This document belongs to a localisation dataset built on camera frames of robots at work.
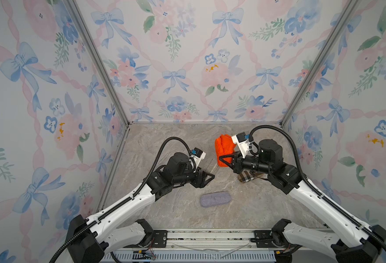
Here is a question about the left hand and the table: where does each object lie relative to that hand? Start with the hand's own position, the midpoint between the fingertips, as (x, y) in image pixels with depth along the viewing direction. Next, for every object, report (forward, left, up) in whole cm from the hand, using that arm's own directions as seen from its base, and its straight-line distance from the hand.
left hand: (210, 173), depth 71 cm
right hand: (+3, -4, +8) cm, 9 cm away
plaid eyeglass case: (+9, -22, -19) cm, 30 cm away
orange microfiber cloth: (+6, -5, +11) cm, 14 cm away
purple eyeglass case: (-4, -1, -20) cm, 20 cm away
